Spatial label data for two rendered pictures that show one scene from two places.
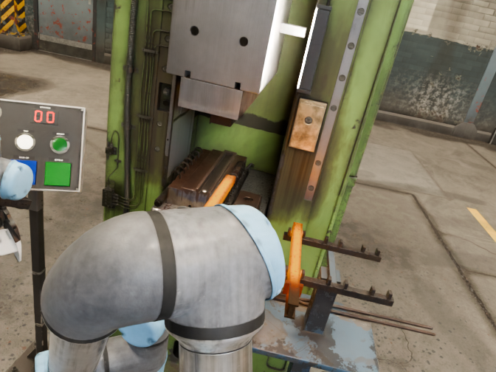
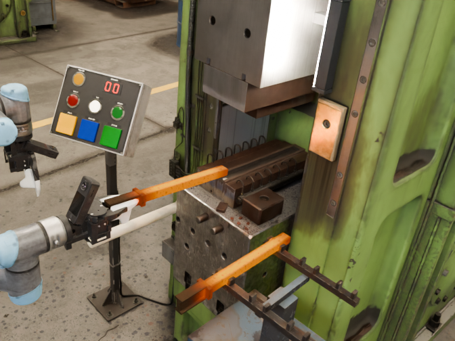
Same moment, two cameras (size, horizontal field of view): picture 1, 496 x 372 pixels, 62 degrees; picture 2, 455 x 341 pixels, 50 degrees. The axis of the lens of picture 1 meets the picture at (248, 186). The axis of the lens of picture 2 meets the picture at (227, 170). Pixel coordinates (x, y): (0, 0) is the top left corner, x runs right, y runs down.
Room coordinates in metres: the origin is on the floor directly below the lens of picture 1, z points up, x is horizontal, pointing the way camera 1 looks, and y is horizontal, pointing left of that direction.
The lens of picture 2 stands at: (0.16, -0.76, 1.87)
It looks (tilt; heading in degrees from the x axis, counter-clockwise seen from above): 30 degrees down; 38
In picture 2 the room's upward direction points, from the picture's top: 6 degrees clockwise
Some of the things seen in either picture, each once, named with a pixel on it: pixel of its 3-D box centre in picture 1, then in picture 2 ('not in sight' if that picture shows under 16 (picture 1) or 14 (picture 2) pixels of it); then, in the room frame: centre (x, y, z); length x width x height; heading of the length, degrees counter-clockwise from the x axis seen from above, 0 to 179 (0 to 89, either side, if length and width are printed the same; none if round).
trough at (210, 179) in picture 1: (218, 170); (263, 162); (1.48, 0.13, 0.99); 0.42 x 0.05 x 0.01; 174
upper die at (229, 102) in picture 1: (225, 86); (269, 76); (1.48, 0.15, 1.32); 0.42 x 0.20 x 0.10; 174
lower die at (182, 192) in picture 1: (210, 176); (256, 168); (1.48, 0.15, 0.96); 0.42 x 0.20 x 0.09; 174
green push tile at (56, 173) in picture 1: (57, 174); (111, 137); (1.16, 0.60, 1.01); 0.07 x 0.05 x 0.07; 109
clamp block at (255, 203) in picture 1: (246, 207); (263, 206); (1.31, -0.01, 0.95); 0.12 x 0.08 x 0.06; 174
